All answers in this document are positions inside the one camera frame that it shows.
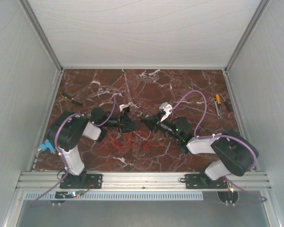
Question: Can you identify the red wire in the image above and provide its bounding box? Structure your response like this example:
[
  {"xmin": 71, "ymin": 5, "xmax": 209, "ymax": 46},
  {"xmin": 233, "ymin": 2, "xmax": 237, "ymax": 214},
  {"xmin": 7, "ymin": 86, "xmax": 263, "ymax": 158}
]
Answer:
[{"xmin": 104, "ymin": 132, "xmax": 154, "ymax": 151}]

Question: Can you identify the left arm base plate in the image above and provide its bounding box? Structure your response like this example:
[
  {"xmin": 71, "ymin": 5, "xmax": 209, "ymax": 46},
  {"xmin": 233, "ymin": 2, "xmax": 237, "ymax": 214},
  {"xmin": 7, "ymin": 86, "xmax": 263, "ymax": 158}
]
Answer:
[{"xmin": 59, "ymin": 173, "xmax": 103, "ymax": 189}]

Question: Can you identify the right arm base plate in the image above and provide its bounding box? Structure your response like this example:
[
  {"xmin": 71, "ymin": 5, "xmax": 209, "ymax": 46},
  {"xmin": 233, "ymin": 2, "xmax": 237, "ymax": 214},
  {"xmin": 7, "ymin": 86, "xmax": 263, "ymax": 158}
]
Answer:
[{"xmin": 182, "ymin": 173, "xmax": 228, "ymax": 189}]

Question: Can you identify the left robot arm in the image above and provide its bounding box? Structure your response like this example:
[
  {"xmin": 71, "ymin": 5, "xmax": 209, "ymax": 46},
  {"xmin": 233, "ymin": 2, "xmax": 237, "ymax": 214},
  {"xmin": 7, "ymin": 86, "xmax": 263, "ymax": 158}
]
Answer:
[{"xmin": 46, "ymin": 105, "xmax": 139, "ymax": 188}]

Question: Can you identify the blue plastic fitting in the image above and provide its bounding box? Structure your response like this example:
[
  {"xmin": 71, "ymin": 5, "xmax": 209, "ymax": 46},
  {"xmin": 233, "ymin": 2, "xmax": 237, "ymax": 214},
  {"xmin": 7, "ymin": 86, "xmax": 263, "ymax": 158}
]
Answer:
[{"xmin": 37, "ymin": 139, "xmax": 55, "ymax": 154}]

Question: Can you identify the aluminium front rail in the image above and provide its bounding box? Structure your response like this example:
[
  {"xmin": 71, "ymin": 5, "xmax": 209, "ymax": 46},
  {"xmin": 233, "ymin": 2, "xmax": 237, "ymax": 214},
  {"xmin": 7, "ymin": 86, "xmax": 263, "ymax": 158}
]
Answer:
[{"xmin": 16, "ymin": 171, "xmax": 272, "ymax": 191}]

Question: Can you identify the black screwdriver right side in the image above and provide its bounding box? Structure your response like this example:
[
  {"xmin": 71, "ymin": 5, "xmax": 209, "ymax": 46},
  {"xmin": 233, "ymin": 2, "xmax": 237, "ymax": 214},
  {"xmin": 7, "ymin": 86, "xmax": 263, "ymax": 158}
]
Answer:
[{"xmin": 223, "ymin": 95, "xmax": 233, "ymax": 112}]

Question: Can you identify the grey slotted cable duct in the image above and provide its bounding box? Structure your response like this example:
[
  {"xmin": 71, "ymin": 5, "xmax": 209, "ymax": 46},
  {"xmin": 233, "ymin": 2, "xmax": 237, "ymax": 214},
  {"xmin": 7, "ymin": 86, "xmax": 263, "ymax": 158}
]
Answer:
[{"xmin": 25, "ymin": 192, "xmax": 204, "ymax": 201}]

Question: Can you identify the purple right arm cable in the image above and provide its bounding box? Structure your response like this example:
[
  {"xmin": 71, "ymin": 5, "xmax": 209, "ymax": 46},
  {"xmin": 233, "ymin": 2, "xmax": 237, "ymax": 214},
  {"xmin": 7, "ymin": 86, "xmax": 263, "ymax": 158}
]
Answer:
[{"xmin": 171, "ymin": 90, "xmax": 267, "ymax": 206}]

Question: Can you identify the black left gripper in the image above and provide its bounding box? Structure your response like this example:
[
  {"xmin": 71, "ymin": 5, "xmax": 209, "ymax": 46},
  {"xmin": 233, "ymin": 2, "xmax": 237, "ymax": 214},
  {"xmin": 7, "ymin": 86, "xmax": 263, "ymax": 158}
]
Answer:
[{"xmin": 102, "ymin": 111, "xmax": 140, "ymax": 135}]

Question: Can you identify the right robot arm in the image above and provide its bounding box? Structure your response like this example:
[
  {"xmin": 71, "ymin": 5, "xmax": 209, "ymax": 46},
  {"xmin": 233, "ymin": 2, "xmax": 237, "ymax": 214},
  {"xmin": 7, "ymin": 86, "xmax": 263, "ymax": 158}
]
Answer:
[{"xmin": 141, "ymin": 113, "xmax": 259, "ymax": 188}]

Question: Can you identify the black yellow screwdriver left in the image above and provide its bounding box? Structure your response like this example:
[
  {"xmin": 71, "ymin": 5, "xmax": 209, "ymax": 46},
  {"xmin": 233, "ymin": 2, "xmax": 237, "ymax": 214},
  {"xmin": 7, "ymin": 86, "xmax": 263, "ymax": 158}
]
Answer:
[{"xmin": 61, "ymin": 92, "xmax": 82, "ymax": 106}]

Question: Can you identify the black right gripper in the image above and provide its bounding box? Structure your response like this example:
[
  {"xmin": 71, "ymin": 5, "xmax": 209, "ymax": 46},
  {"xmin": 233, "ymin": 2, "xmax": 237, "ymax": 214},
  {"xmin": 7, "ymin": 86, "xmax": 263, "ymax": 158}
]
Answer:
[{"xmin": 141, "ymin": 111, "xmax": 181, "ymax": 141}]

